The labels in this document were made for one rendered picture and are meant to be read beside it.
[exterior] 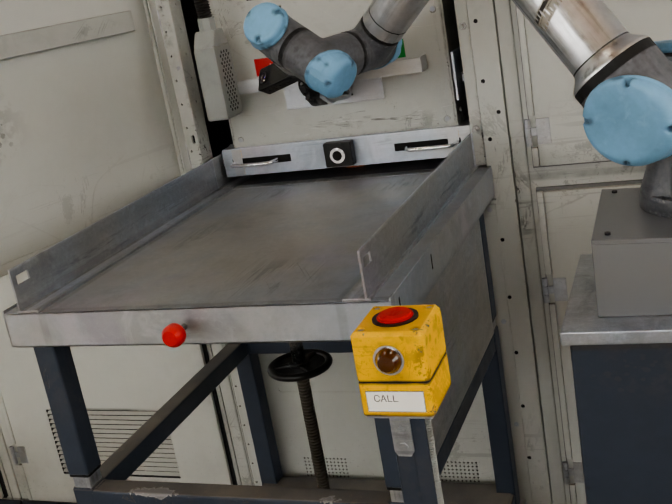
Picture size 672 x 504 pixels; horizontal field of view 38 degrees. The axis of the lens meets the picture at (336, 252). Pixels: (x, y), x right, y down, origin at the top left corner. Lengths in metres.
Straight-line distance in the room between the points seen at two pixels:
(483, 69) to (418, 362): 0.93
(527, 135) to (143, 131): 0.78
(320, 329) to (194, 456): 1.12
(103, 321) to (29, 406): 1.14
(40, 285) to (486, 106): 0.86
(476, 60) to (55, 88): 0.78
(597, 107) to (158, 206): 0.92
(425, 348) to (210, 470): 1.42
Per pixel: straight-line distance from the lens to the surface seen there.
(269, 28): 1.59
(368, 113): 1.95
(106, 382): 2.39
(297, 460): 2.27
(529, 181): 1.86
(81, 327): 1.47
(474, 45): 1.83
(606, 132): 1.25
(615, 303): 1.36
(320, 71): 1.55
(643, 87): 1.21
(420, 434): 1.07
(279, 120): 2.02
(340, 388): 2.13
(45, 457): 2.62
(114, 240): 1.73
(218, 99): 1.94
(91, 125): 1.95
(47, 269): 1.58
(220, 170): 2.08
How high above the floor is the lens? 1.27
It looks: 17 degrees down
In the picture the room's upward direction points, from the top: 10 degrees counter-clockwise
